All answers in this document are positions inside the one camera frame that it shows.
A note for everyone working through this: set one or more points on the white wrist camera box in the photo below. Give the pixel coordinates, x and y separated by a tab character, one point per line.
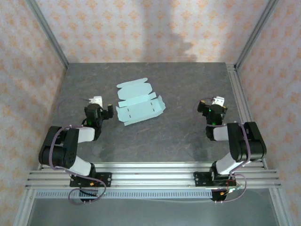
97	100
219	101

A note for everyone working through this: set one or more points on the narrow aluminium cross rail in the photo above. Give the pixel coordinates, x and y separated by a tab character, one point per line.
152	166

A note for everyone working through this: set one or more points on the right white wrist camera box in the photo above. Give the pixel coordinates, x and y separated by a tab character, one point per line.
219	101

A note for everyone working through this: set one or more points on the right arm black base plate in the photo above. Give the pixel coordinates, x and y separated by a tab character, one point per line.
200	179

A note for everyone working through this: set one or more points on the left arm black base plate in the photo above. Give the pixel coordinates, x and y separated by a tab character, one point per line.
105	179

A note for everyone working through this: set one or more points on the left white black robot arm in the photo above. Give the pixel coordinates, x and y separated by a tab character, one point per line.
61	150

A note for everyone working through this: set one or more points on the grey metal panel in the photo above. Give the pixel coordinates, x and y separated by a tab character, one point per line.
152	214

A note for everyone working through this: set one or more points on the light teal paper box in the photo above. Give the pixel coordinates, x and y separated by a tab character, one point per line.
138	110

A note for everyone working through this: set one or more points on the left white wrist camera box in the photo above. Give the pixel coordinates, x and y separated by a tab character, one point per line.
97	100

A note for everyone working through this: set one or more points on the slanted aluminium frame post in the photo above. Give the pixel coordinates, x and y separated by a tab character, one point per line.
255	35
49	35

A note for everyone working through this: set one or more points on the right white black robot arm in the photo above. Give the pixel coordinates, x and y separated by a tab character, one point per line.
244	141

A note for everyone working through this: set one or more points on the wide aluminium cross rail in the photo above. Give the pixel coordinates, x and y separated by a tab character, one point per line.
152	180

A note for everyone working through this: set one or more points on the aluminium frame leg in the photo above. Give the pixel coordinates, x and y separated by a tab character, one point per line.
25	207
279	207

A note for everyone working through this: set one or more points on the aluminium side rail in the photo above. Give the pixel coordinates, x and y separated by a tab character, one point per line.
235	80

